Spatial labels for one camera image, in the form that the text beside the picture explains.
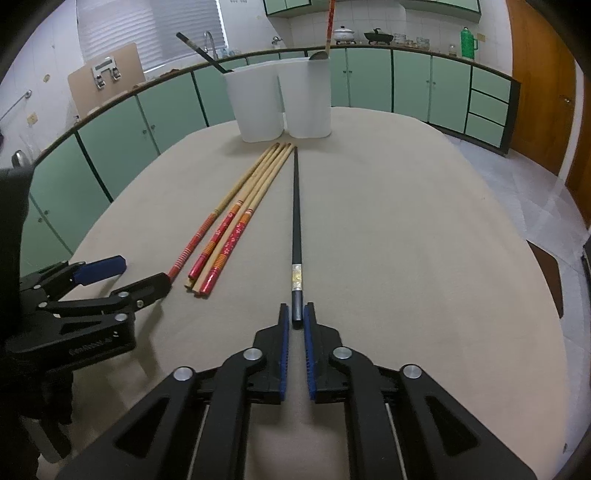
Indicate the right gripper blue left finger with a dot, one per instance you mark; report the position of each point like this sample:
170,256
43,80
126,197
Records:
269,384

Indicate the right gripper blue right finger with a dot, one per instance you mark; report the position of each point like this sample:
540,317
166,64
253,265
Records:
325,382

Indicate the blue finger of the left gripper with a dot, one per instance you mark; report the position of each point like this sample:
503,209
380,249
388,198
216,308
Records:
130,298
90,273

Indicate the striped red bamboo chopstick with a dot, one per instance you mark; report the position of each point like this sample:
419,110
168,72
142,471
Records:
216,211

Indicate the red-patterned bamboo chopstick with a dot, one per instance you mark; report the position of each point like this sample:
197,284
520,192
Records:
229,240

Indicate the black chopstick with inlay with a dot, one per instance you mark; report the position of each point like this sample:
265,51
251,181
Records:
297,301

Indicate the red-ended bamboo chopstick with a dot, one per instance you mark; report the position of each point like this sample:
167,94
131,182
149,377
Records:
330,27

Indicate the orange-red bamboo chopstick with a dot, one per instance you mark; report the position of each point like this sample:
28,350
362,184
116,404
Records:
240,201

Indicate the black spoon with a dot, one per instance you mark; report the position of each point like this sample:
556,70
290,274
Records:
223,70

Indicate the green lower kitchen cabinets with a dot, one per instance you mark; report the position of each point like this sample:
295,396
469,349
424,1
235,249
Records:
84,170

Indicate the chrome kitchen faucet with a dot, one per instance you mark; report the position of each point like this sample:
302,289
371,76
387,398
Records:
209,45

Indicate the steel electric kettle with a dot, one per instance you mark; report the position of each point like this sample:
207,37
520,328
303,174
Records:
21,160

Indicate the brown wooden stool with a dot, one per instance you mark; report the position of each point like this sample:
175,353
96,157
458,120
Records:
551,272

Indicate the white window blind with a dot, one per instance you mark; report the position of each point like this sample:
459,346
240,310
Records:
105,26

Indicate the white two-compartment utensil holder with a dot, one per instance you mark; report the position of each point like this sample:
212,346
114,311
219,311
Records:
274,97

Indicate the white cooking pot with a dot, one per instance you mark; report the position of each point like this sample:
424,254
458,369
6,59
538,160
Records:
343,36

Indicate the black wok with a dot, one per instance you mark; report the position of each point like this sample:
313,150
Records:
378,37

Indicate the green thermos flask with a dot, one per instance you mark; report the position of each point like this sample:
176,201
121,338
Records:
469,44

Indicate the brown wooden door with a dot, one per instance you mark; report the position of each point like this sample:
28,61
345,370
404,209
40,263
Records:
545,68

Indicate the chrome towel rail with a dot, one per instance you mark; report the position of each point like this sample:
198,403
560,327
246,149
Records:
25,96

